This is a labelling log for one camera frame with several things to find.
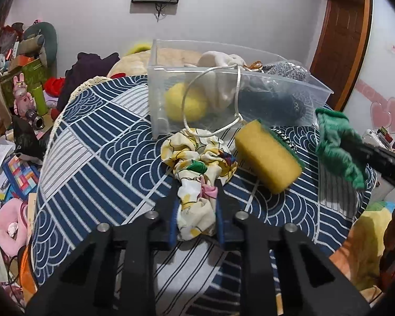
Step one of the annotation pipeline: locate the bagged grey knit item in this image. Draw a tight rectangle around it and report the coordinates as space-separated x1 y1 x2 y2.
238 60 312 124

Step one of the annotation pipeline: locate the green cardboard box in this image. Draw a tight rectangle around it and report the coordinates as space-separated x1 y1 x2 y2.
0 59 52 108

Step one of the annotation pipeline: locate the dark purple garment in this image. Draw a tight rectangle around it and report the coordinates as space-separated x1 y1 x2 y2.
57 52 120 112

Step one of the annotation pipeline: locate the brown wooden door frame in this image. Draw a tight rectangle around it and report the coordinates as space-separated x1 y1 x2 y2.
310 0 372 111

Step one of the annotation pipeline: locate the green knitted cloth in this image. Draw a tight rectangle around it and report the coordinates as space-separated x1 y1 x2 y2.
315 108 367 190

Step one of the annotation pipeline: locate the white drawstring pouch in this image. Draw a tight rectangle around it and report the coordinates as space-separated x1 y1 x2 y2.
180 51 264 138

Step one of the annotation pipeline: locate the pink bunny toy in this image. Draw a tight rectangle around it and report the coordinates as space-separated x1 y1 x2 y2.
13 73 36 118

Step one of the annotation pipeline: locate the blue white patterned tablecloth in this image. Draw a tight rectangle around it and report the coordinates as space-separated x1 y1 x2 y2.
30 75 376 315

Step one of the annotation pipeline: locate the pink plush toy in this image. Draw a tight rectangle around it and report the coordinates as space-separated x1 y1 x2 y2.
0 198 28 258

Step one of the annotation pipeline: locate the colourful patterned book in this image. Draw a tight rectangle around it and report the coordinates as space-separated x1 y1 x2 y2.
3 156 40 200

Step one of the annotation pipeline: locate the yellow felt ball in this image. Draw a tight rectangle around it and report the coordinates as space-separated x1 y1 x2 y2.
164 82 208 122

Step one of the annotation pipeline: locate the red fabric item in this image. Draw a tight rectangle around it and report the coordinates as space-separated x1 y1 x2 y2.
43 77 65 98

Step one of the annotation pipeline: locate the beige patterned blanket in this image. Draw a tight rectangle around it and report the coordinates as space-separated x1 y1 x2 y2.
107 48 202 78

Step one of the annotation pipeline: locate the clear plastic storage box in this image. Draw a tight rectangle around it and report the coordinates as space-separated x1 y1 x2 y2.
147 39 333 137

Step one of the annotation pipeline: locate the floral fabric scrunchie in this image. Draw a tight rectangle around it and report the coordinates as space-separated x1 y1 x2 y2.
160 129 238 241

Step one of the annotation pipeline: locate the white suitcase with stickers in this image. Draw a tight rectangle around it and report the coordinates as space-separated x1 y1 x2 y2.
362 128 395 153

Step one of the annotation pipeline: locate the yellow fluffy cushion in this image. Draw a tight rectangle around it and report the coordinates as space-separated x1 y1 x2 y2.
125 42 152 56

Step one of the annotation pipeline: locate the yellow green sponge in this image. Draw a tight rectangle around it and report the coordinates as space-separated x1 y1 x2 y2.
235 120 304 195

